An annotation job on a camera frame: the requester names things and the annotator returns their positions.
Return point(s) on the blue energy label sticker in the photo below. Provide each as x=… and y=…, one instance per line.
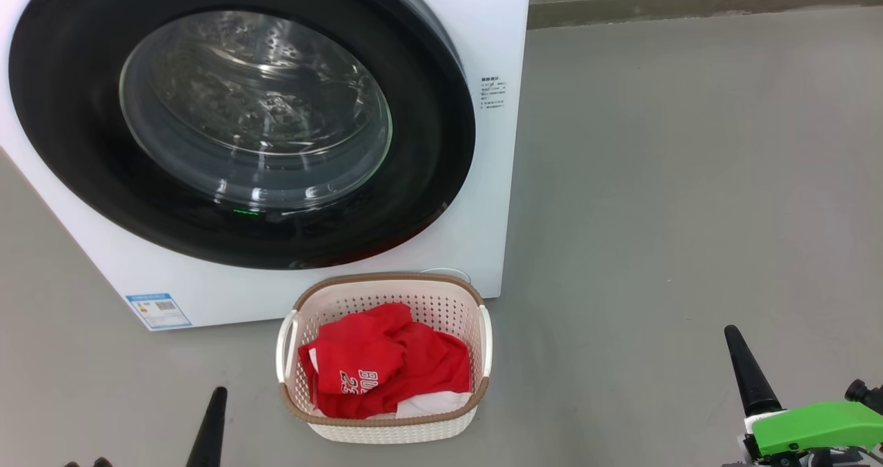
x=159, y=311

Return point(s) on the cream perforated laundry basket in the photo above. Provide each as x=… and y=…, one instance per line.
x=448, y=308

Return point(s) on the white washing machine body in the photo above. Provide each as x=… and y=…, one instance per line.
x=493, y=191

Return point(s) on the black round washer door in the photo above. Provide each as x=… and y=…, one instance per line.
x=76, y=143

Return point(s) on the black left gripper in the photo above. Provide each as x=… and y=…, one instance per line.
x=96, y=463

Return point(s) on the stainless steel washing machine drum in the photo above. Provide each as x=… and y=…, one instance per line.
x=255, y=101

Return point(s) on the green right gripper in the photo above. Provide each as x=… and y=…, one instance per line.
x=814, y=425

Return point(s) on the printed black text label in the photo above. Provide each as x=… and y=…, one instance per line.
x=494, y=93

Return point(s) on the round white filter cover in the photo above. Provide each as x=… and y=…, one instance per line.
x=455, y=274

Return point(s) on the red sports jersey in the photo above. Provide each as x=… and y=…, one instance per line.
x=372, y=350

